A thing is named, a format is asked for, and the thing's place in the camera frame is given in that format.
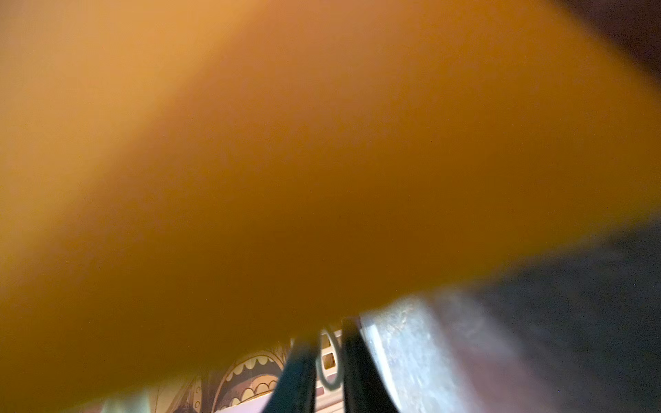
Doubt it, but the teal drawer cabinet yellow trim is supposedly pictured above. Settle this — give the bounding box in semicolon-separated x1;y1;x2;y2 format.
1;1;660;412

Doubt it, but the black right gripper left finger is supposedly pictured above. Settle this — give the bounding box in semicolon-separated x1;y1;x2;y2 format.
262;344;318;413

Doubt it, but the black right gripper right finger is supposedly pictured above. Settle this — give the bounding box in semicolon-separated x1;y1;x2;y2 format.
340;318;399;413

